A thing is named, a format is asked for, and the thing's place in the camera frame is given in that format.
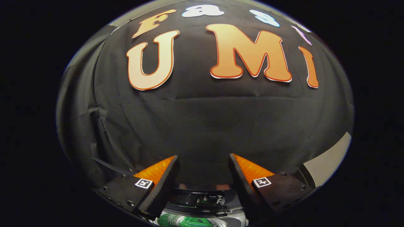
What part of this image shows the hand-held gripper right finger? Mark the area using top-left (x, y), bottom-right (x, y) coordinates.
top-left (229, 153), bottom-right (318, 221)

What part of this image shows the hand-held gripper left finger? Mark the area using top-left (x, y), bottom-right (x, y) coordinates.
top-left (93, 155), bottom-right (181, 221)

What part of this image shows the grey washing machine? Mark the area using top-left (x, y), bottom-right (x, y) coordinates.
top-left (151, 208), bottom-right (250, 227)

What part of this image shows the green polo shirt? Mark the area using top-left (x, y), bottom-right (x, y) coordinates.
top-left (176, 216), bottom-right (219, 227)

